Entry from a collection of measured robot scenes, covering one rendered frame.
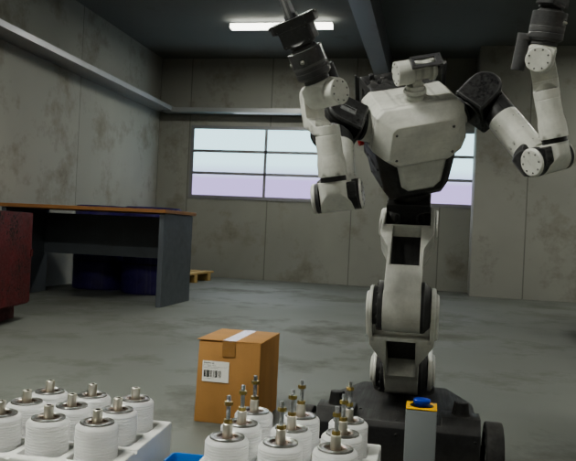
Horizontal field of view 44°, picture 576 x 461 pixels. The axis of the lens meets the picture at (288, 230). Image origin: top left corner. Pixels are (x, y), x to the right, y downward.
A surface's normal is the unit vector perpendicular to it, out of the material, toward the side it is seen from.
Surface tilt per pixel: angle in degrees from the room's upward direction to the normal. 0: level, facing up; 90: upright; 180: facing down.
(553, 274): 90
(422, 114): 78
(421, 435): 90
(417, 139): 122
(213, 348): 90
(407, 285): 40
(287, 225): 90
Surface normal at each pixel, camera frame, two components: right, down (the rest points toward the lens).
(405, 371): -0.15, -0.51
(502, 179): -0.20, -0.01
